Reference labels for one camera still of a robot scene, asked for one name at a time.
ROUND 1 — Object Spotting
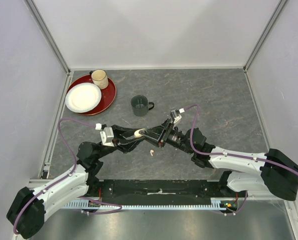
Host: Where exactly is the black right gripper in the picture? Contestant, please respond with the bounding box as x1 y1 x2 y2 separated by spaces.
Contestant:
139 117 193 155

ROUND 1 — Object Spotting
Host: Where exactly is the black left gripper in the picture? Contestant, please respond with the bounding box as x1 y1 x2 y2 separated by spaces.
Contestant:
95 124 146 160

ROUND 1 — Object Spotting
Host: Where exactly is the white earbud charging case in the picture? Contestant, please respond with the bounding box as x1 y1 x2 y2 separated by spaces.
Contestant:
134 128 146 138

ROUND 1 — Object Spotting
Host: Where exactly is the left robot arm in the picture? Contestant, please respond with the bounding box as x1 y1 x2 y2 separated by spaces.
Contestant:
6 123 144 239

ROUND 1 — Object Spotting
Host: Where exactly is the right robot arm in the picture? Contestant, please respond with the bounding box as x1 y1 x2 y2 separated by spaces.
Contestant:
134 119 298 201

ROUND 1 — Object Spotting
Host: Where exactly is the dark green mug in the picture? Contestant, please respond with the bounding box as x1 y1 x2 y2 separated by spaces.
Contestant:
130 95 155 117

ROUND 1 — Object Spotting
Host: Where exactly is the red round tray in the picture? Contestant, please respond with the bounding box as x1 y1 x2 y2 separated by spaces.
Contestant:
66 75 117 116

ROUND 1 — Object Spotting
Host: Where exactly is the white paper plate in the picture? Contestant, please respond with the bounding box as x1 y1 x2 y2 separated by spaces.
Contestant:
65 82 102 113

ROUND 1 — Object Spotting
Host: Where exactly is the cream ceramic cup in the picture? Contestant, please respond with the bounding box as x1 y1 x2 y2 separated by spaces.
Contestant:
90 69 108 90

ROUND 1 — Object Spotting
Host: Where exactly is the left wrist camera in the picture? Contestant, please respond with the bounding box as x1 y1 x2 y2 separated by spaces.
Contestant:
95 123 114 147

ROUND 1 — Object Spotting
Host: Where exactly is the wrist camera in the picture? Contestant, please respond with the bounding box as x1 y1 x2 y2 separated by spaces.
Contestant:
170 108 185 126
95 123 114 147

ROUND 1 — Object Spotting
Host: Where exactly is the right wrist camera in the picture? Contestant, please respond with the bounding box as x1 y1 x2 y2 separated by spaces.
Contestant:
170 108 185 126

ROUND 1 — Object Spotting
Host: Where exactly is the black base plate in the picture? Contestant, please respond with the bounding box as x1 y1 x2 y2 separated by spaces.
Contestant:
86 179 246 205

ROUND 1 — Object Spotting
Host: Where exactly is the grey slotted cable duct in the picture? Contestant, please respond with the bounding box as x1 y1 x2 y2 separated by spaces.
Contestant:
63 198 238 211

